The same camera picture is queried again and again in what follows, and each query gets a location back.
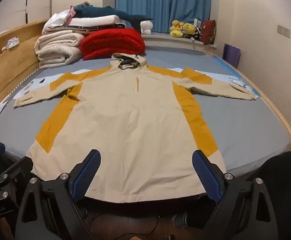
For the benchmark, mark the wooden bed headboard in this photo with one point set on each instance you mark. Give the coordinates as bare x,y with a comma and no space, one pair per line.
8,65

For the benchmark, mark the yellow bear plush toy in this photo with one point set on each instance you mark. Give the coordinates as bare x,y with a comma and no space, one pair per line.
188,28

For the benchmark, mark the bed with grey sheet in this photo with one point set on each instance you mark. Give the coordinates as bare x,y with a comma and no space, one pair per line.
240,132

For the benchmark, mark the beige and mustard hooded jacket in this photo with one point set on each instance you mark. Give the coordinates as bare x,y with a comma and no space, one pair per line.
130,120

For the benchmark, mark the person's grey shoe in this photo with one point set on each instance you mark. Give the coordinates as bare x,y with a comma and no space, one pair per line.
179,218

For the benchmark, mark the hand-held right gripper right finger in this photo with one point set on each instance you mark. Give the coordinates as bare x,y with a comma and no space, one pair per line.
206,175

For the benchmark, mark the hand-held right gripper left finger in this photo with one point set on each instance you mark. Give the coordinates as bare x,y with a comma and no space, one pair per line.
86,175

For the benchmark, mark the blue curtain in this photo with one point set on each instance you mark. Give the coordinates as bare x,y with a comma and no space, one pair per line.
163,5

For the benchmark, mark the black and white plush toy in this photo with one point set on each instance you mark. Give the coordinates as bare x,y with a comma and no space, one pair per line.
198,33

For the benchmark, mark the white packet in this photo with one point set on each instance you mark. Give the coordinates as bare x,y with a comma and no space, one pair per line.
13,42

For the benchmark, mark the white wall socket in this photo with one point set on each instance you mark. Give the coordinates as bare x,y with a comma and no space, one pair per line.
283,30

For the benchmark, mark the yellow duck plush toy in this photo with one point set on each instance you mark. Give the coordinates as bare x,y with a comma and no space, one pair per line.
175,28

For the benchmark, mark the cream folded blanket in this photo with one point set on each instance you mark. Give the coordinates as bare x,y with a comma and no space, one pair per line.
58,47

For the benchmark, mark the white folded bedding stack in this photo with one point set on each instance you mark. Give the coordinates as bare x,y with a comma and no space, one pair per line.
85,22

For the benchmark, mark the red folded blanket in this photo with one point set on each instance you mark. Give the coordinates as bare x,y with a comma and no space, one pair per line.
113,42

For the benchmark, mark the teal shark plush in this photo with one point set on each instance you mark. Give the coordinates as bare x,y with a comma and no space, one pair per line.
103,11

